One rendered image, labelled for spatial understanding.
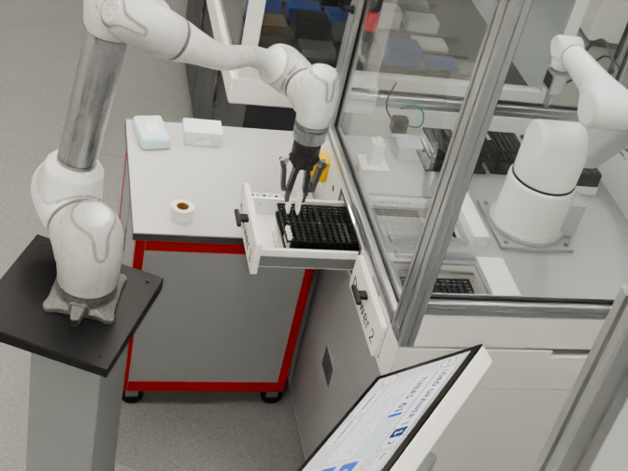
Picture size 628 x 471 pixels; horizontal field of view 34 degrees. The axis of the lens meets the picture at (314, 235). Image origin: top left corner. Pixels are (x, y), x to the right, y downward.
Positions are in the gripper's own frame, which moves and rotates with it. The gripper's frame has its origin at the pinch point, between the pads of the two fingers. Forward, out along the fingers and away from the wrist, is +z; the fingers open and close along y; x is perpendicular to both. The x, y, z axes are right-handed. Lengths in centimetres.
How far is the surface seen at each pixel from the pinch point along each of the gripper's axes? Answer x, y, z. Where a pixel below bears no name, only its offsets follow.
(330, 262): 9.2, -11.5, 13.6
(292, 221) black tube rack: -4.1, -2.2, 9.9
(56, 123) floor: -191, 61, 101
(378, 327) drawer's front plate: 40.6, -16.9, 9.0
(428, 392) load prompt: 86, -11, -16
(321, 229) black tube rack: -0.7, -10.2, 9.9
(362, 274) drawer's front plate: 20.6, -17.0, 8.2
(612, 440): 160, 9, -87
